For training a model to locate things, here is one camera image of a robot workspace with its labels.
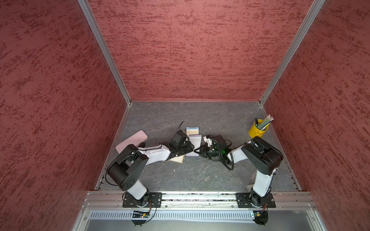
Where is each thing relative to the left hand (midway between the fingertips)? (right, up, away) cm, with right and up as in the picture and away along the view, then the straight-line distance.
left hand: (192, 150), depth 90 cm
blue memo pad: (0, +11, +13) cm, 17 cm away
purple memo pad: (+2, +6, +5) cm, 8 cm away
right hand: (+1, -2, -1) cm, 2 cm away
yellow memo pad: (-8, -5, -3) cm, 10 cm away
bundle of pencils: (+48, +18, +1) cm, 51 cm away
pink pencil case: (-38, +6, +5) cm, 39 cm away
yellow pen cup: (+41, +12, +3) cm, 43 cm away
